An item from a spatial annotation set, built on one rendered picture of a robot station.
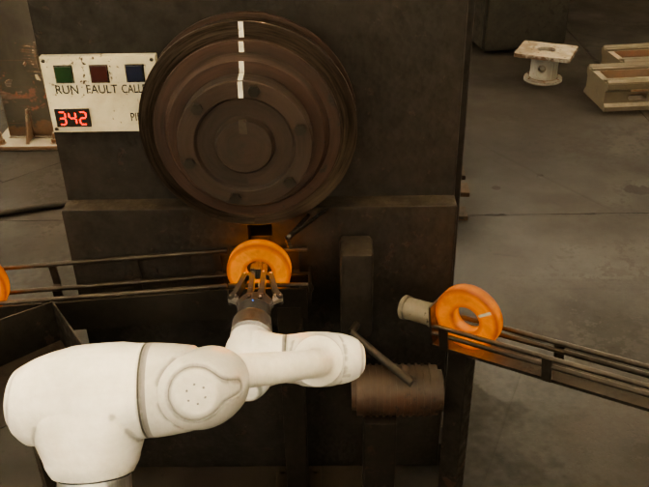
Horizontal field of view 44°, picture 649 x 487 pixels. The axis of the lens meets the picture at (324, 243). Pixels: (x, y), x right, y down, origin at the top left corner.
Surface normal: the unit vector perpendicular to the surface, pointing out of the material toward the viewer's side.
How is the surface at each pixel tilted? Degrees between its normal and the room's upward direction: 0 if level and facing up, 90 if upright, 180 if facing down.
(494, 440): 0
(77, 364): 16
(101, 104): 90
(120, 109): 90
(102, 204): 0
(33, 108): 90
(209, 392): 55
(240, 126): 90
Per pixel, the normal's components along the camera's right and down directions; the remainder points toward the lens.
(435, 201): -0.02, -0.86
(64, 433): -0.12, 0.06
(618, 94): 0.07, 0.51
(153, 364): -0.14, -0.62
